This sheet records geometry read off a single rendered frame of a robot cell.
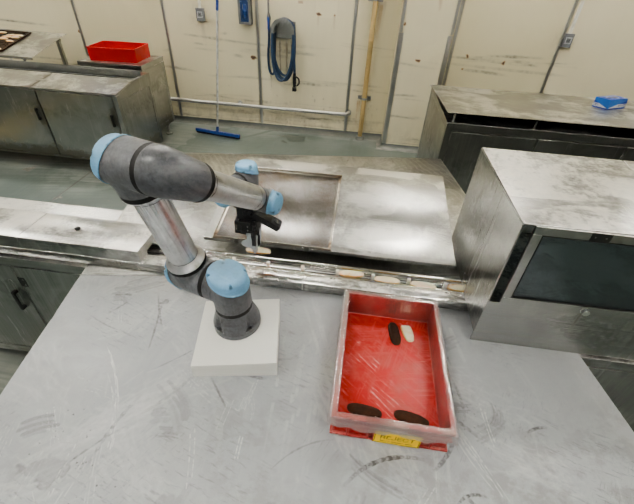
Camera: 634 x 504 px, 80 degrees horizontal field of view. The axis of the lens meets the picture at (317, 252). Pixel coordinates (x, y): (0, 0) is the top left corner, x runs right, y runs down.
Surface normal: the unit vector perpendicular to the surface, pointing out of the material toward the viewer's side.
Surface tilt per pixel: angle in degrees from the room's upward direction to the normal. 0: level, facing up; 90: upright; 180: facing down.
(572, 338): 90
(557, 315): 91
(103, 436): 0
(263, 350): 4
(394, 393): 0
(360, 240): 10
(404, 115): 90
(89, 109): 90
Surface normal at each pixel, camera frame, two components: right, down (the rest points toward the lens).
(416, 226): 0.02, -0.66
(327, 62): -0.13, 0.61
